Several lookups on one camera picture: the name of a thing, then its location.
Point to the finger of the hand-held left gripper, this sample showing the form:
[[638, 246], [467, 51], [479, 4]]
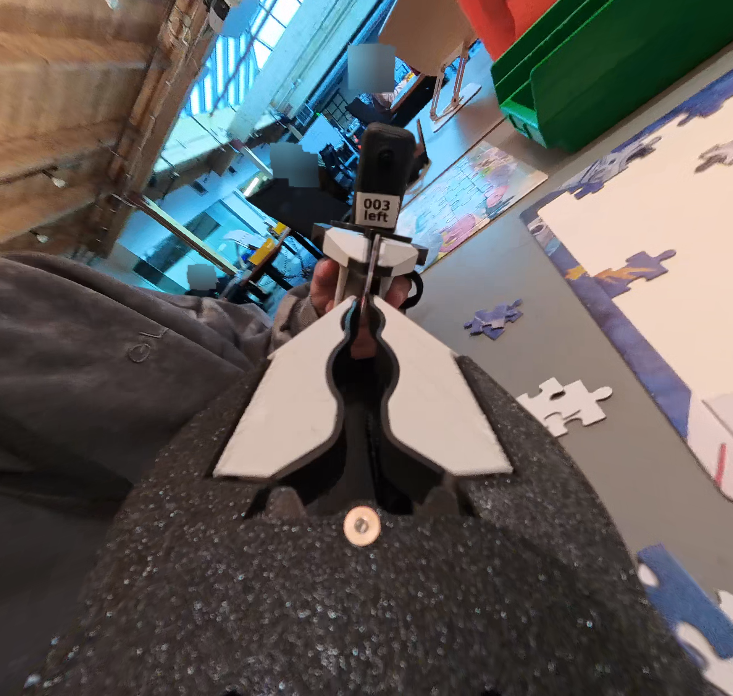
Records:
[[346, 248], [398, 256]]

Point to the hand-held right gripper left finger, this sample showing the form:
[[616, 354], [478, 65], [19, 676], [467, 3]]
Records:
[[280, 421]]

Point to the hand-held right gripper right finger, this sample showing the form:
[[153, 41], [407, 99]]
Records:
[[446, 415]]

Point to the pile of puzzle pieces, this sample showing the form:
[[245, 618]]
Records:
[[564, 407]]

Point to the blue space puzzle tray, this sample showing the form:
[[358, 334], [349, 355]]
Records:
[[676, 335]]

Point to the person's left forearm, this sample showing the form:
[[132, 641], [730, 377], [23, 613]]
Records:
[[289, 321]]

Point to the person's left hand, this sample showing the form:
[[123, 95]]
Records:
[[323, 286]]

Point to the colourful dinosaur puzzle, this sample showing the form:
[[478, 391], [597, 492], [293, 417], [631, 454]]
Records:
[[469, 203]]

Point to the plywood stand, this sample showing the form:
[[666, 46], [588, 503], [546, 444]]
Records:
[[424, 26]]

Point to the large window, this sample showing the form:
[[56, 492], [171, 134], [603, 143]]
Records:
[[269, 14]]

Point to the green plastic bin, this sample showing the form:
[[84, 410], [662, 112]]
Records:
[[601, 66]]

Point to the blue orange star puzzle piece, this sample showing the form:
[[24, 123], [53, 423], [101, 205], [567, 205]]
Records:
[[641, 266]]

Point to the purple grey banded puzzle piece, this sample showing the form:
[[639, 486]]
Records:
[[716, 156]]

